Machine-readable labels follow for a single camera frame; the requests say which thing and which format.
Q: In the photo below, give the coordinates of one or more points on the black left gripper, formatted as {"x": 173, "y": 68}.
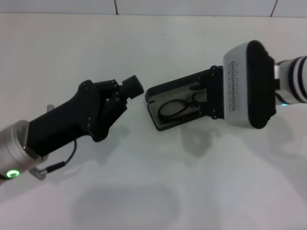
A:
{"x": 64, "y": 119}

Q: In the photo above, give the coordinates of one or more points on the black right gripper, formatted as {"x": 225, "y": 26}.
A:
{"x": 214, "y": 91}

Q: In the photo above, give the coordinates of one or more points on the black glasses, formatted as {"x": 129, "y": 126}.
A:
{"x": 191, "y": 103}

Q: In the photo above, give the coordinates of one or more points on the black glasses case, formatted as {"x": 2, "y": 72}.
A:
{"x": 168, "y": 88}

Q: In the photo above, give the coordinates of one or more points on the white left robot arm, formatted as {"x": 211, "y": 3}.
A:
{"x": 12, "y": 148}

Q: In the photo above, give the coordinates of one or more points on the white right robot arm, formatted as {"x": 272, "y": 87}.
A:
{"x": 297, "y": 79}

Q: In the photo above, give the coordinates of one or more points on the silver connector stub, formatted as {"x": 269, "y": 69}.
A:
{"x": 50, "y": 107}

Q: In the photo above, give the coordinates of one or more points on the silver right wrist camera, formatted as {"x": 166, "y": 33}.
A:
{"x": 259, "y": 83}

